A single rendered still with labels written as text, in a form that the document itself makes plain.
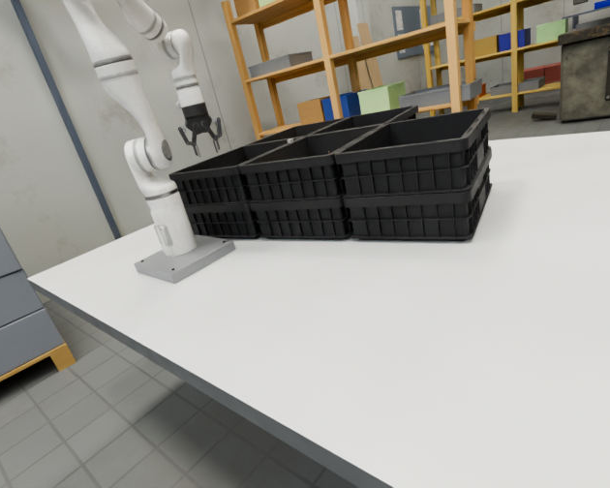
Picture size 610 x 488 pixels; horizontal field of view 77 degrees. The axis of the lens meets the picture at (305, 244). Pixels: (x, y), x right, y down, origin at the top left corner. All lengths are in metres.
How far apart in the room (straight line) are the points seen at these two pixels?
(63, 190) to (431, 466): 3.39
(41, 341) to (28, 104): 1.87
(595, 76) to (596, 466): 5.41
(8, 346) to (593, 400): 2.32
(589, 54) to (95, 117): 5.15
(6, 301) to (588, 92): 5.75
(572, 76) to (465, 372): 5.32
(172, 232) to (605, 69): 5.26
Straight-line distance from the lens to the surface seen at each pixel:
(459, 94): 3.08
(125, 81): 1.08
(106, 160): 3.73
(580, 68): 5.75
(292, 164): 0.99
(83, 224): 3.65
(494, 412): 0.53
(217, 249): 1.11
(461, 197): 0.87
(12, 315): 2.39
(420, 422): 0.52
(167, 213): 1.12
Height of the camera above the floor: 1.09
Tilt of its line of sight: 22 degrees down
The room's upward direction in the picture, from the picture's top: 13 degrees counter-clockwise
